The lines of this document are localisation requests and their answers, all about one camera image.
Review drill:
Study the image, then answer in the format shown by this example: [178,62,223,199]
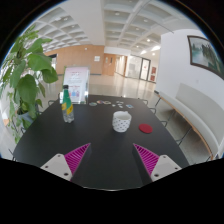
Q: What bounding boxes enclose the ceiling lights group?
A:
[53,9,161,56]

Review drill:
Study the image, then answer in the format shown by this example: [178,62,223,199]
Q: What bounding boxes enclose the dark-framed landscape painting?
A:
[187,34,224,81]

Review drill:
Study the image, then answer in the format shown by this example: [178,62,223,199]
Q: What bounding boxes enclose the white dotted cup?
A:
[111,110,133,134]

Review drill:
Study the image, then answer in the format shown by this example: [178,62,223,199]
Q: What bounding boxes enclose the clear acrylic sign stand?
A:
[59,65,91,105]

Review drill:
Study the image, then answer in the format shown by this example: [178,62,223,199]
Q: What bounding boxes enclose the flat round red coaster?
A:
[138,123,154,135]

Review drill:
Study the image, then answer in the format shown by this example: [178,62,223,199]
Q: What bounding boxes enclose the green potted plant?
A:
[0,24,59,144]

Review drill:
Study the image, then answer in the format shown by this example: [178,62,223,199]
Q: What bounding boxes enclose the white wall bench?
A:
[154,82,224,161]

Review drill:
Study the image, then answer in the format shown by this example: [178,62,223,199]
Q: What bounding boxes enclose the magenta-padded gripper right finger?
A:
[131,142,183,186]

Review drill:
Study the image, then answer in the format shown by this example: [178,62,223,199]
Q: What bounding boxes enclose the dark-framed glass door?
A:
[139,58,152,82]

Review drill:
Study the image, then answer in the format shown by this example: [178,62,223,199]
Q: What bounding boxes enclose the green drink bottle black cap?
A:
[61,84,75,124]

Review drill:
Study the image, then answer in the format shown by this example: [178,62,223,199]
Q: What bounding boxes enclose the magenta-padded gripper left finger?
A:
[39,142,93,183]

